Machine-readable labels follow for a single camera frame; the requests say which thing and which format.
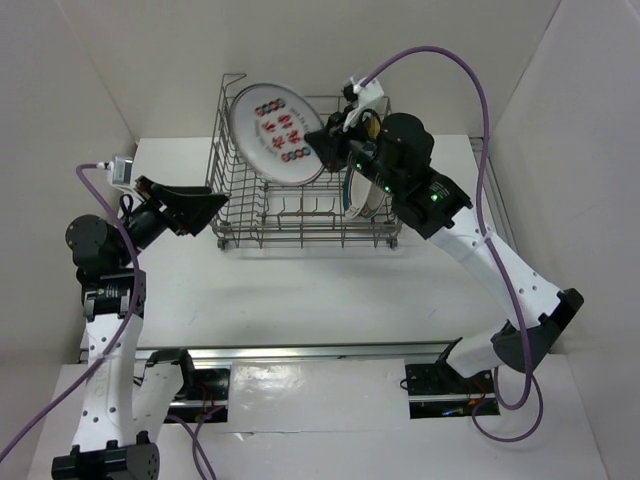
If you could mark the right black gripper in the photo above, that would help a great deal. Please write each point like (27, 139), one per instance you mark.
(327, 143)

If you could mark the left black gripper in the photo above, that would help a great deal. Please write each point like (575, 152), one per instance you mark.
(188, 208)

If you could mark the yellow patterned small plate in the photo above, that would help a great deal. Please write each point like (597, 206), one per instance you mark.
(372, 124)

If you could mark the white plate red green rim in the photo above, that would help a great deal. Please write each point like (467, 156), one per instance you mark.
(356, 191)

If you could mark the dark green rimmed plate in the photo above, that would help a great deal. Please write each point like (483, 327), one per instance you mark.
(374, 202)

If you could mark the small white plate red characters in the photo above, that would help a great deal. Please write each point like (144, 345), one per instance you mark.
(268, 123)

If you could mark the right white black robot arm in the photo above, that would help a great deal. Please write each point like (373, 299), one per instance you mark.
(397, 160)

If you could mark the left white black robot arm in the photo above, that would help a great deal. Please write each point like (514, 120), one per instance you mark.
(121, 418)

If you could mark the white cover panel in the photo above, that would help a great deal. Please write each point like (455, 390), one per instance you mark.
(317, 396)

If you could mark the grey wire dish rack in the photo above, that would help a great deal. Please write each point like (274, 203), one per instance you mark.
(261, 212)

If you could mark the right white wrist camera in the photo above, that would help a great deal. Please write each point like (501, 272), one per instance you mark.
(359, 98)

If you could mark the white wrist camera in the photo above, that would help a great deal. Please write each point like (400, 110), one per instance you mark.
(119, 171)
(359, 98)

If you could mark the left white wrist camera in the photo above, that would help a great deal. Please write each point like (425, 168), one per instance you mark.
(119, 171)

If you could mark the aluminium mounting rail front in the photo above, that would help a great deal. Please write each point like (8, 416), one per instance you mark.
(410, 352)

